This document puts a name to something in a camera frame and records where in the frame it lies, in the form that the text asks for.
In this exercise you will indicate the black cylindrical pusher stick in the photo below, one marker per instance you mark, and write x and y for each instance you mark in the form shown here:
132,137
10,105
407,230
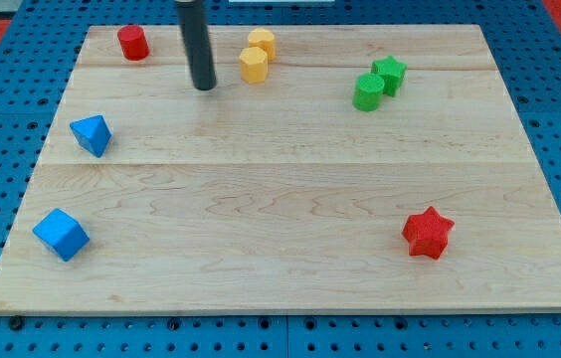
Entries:
193,26

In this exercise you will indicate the green star block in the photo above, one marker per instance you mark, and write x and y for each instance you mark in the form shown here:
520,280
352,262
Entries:
392,72

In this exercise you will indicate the red star block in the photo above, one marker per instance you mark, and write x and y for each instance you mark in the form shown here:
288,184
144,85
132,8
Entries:
427,234

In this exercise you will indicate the red cylinder block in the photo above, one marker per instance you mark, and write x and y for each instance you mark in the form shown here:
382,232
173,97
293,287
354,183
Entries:
133,42

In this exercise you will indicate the yellow heart block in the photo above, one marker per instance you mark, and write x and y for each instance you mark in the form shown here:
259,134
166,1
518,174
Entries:
265,39

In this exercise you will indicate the yellow hexagon block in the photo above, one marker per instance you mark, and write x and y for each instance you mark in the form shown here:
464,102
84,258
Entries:
253,65

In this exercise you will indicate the blue triangle block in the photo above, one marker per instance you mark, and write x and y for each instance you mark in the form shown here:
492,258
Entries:
92,134

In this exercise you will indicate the green cylinder block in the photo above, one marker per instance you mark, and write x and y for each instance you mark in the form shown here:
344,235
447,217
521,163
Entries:
368,92

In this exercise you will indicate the light wooden board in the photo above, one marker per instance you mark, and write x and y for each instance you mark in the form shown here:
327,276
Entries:
282,197

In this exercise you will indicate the blue cube block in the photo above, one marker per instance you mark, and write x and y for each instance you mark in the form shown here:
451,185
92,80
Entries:
62,234

